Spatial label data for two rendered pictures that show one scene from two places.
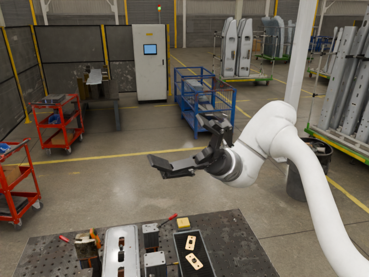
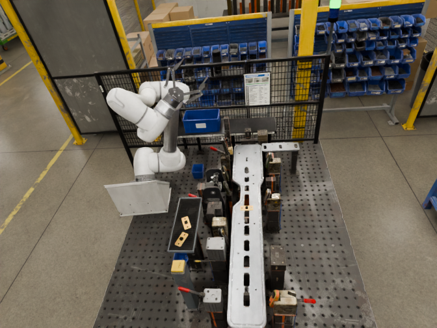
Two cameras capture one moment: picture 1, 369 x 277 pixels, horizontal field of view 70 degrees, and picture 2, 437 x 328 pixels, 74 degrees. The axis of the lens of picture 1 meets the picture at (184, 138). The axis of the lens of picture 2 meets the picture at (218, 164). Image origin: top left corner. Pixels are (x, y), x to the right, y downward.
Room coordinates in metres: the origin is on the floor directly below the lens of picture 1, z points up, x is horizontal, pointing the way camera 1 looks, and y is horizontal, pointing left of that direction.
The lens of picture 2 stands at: (1.71, 0.54, 2.47)
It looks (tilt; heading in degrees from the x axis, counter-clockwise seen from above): 41 degrees down; 201
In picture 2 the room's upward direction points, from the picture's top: 8 degrees counter-clockwise
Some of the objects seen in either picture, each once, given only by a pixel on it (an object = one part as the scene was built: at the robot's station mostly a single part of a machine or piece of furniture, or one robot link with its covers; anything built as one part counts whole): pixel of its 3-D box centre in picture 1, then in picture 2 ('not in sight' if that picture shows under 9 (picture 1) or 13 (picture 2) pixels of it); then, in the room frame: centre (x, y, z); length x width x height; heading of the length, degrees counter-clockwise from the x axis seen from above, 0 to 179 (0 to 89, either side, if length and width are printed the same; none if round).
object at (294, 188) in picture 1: (305, 170); not in sight; (2.94, -1.55, 0.36); 0.54 x 0.50 x 0.73; 102
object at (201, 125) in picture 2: not in sight; (201, 120); (-0.26, -0.32, 1.10); 0.30 x 0.17 x 0.13; 101
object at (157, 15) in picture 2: not in sight; (176, 36); (-4.07, -2.23, 0.52); 1.20 x 0.80 x 1.05; 9
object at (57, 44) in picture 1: (107, 62); not in sight; (7.64, 2.16, 1.00); 3.64 x 0.14 x 2.00; 102
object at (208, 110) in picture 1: (205, 105); not in sight; (5.36, -0.45, 0.47); 1.20 x 0.80 x 0.95; 13
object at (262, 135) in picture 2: not in sight; (262, 149); (-0.20, 0.22, 0.88); 0.08 x 0.08 x 0.36; 11
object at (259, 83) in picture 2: not in sight; (257, 89); (-0.47, 0.13, 1.30); 0.23 x 0.02 x 0.31; 101
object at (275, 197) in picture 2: not in sight; (273, 213); (0.45, 0.40, 0.87); 0.12 x 0.09 x 0.35; 101
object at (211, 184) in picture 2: not in sight; (217, 202); (0.49, 0.02, 0.94); 0.18 x 0.13 x 0.49; 11
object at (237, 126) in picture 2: not in sight; (224, 127); (-0.29, -0.14, 1.02); 0.90 x 0.22 x 0.03; 101
